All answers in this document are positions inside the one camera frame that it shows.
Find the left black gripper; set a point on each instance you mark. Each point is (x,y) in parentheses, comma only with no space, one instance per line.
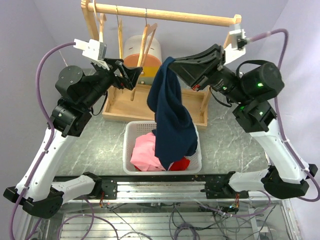
(129,75)

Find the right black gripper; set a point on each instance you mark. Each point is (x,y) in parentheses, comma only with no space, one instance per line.
(199,70)

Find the brown wooden hanger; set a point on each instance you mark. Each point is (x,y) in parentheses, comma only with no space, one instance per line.
(146,40)

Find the yellow wooden hanger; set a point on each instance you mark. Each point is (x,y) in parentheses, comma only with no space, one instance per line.
(120,33)

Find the light wooden hanger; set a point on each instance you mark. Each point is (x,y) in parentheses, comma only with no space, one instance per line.
(101,18)

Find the navy blue t shirt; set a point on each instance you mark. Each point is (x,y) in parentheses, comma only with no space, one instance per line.
(172,112)

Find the pink t shirt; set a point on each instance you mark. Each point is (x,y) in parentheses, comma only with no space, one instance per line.
(143,155)

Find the red t shirt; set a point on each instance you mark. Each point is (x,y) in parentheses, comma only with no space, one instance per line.
(180,165)

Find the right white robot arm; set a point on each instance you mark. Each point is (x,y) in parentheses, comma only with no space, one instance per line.
(250,94)

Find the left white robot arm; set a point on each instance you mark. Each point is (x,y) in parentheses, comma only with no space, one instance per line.
(37,192)

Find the wooden clothes rack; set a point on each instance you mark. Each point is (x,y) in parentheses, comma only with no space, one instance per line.
(124,105)

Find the white orange round appliance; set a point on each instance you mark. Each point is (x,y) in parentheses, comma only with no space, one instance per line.
(150,62)

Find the white plastic basket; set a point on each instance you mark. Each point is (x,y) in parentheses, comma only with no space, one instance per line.
(135,129)

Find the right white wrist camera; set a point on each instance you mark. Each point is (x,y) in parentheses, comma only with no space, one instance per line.
(234,44)

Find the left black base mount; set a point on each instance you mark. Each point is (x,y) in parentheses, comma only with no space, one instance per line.
(105,188)

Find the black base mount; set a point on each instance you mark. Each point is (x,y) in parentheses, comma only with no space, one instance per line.
(105,188)
(217,187)

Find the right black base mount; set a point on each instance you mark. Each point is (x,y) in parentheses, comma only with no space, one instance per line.
(217,187)

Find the aluminium rail frame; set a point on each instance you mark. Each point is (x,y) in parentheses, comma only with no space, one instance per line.
(166,207)

